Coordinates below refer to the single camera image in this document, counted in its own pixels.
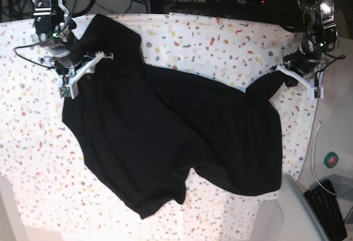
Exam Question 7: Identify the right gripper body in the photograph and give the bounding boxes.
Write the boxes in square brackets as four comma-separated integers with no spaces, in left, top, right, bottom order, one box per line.
[41,43,95,78]

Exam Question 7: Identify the black t-shirt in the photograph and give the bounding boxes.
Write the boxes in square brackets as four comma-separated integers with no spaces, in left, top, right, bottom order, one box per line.
[62,14,286,218]

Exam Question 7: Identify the white cable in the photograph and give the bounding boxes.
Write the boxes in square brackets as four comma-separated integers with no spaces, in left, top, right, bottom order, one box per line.
[310,121,353,196]

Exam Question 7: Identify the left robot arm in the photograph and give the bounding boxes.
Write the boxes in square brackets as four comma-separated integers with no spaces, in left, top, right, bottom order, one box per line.
[283,0,338,88]

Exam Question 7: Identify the terrazzo patterned tablecloth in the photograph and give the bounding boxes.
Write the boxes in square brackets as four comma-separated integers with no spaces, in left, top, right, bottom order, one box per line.
[0,12,327,241]

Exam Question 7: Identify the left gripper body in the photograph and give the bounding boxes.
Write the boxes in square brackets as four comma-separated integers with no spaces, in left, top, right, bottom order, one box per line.
[284,51,322,77]

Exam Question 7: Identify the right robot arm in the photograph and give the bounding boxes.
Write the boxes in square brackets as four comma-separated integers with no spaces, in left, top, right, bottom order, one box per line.
[32,0,93,82]

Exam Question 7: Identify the grey laptop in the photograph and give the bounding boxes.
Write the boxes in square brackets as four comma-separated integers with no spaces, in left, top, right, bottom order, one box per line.
[277,174,329,241]

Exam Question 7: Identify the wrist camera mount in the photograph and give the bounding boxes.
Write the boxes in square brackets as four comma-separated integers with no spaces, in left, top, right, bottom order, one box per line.
[58,51,114,99]
[269,65,324,100]

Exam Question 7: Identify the green tape roll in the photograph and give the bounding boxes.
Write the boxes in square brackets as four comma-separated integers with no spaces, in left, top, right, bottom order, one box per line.
[324,152,339,169]

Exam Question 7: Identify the black keyboard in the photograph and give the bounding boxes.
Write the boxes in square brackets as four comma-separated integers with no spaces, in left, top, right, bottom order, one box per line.
[304,185,347,241]

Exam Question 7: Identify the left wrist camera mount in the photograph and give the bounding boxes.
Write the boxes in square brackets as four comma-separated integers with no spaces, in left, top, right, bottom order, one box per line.
[269,65,324,100]

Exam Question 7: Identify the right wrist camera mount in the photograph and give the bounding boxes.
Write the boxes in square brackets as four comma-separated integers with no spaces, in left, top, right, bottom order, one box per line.
[58,51,114,99]

